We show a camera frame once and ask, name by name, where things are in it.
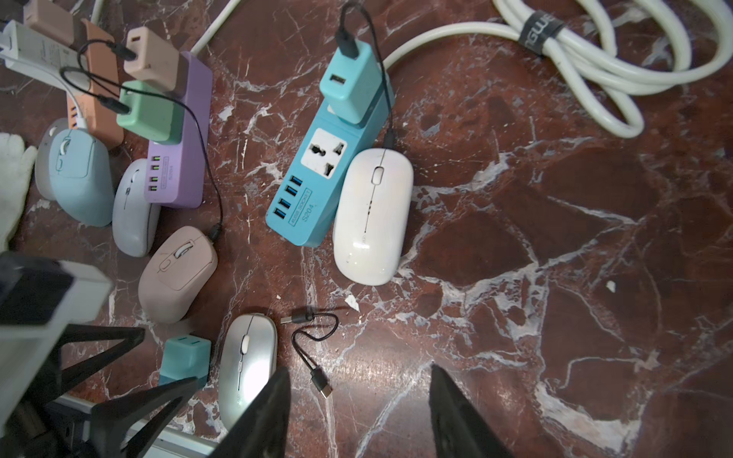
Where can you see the light blue wireless mouse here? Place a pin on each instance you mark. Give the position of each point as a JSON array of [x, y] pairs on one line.
[[81, 178]]

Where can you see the teal power strip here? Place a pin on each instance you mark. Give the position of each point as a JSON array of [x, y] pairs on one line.
[[305, 204]]

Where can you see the pink usb charger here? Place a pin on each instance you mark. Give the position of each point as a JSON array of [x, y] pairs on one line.
[[158, 63]]

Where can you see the pink wireless mouse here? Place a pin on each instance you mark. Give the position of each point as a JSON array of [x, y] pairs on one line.
[[175, 274]]

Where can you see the green usb charger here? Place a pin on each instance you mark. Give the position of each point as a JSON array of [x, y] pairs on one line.
[[151, 117]]

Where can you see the teal usb charger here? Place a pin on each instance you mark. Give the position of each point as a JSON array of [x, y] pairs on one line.
[[185, 357], [350, 85]]

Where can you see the white work glove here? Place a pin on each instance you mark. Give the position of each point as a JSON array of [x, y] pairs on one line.
[[17, 164]]

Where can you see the silver wireless mouse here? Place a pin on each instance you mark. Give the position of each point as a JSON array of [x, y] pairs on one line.
[[248, 361]]

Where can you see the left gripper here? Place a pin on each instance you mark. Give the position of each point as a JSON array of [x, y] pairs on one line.
[[40, 326]]

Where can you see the grey wireless mouse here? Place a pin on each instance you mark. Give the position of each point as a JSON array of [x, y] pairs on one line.
[[41, 168]]

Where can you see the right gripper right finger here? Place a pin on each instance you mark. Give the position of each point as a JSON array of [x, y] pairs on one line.
[[458, 428]]

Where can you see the lavender white wireless mouse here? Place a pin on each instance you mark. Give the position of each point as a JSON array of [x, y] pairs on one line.
[[135, 220]]

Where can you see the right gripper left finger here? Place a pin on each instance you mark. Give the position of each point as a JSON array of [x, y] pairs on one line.
[[262, 430]]

